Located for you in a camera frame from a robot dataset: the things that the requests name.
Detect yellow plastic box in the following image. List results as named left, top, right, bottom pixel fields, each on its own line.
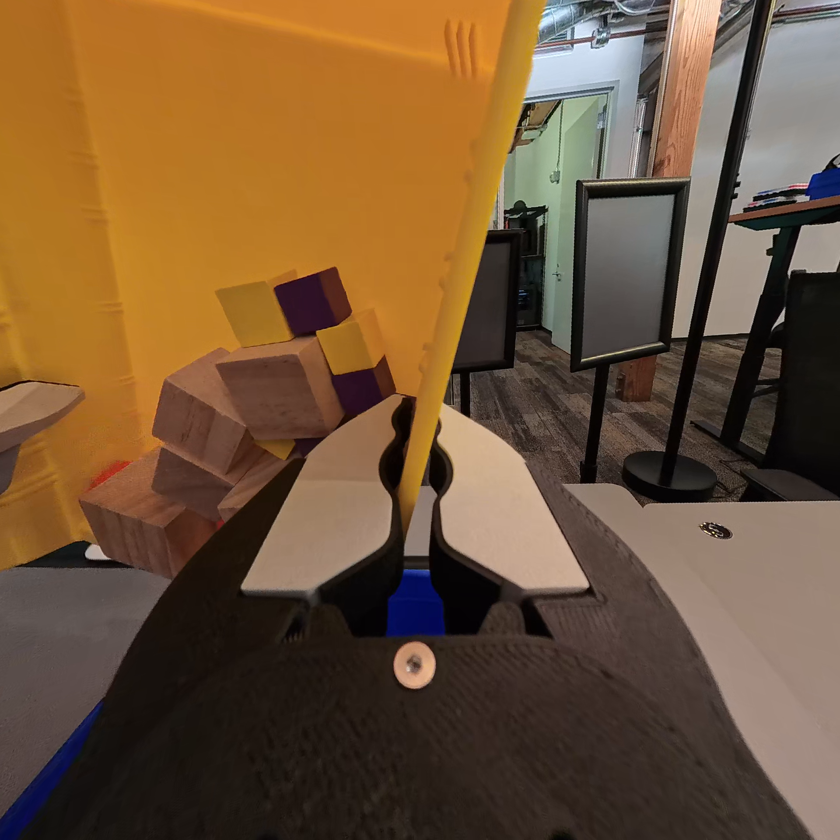
left=0, top=0, right=547, bottom=572

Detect black floor lamp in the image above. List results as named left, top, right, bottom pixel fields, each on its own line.
left=621, top=0, right=780, bottom=504

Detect black framed sign stand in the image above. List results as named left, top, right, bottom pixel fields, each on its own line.
left=570, top=176, right=693, bottom=488
left=449, top=228, right=527, bottom=419

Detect blue plastic box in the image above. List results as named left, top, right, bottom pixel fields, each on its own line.
left=0, top=567, right=448, bottom=840

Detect pile of coloured wooden cubes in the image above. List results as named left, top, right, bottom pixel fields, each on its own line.
left=79, top=266, right=399, bottom=580

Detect wooden pillar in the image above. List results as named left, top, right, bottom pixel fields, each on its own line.
left=616, top=0, right=724, bottom=403

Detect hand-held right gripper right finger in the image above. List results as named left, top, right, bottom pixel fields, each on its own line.
left=430, top=406, right=592, bottom=636

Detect black wire rack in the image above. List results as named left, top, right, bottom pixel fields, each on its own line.
left=502, top=202, right=550, bottom=330

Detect silver ceiling ducts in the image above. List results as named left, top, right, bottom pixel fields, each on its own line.
left=533, top=0, right=672, bottom=55

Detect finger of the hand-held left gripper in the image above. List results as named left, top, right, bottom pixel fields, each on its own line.
left=0, top=381, right=86, bottom=494

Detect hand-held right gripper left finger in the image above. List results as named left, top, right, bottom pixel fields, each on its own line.
left=240, top=392, right=416, bottom=636

